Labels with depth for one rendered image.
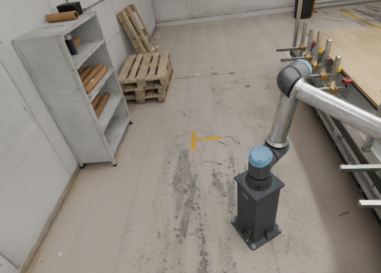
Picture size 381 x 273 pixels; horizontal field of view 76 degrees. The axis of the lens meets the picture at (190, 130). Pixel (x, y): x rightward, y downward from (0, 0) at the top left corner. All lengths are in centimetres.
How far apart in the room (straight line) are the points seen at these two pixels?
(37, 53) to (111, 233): 173
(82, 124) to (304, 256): 238
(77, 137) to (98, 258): 128
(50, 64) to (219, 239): 214
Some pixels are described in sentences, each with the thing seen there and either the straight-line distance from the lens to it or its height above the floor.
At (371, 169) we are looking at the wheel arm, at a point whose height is 84.
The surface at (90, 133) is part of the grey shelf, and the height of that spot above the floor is 51.
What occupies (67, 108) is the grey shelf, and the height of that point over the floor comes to 85.
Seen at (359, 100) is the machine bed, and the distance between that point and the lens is 264.
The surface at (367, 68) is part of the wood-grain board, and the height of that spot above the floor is 90.
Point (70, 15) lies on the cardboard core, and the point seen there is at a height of 160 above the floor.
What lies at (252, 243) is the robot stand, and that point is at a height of 2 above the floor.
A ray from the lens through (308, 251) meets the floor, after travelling 232.
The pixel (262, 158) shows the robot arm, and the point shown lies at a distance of 164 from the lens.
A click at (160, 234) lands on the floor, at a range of 237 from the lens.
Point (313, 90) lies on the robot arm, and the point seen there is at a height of 139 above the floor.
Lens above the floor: 200
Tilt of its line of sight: 37 degrees down
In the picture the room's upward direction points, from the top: 9 degrees counter-clockwise
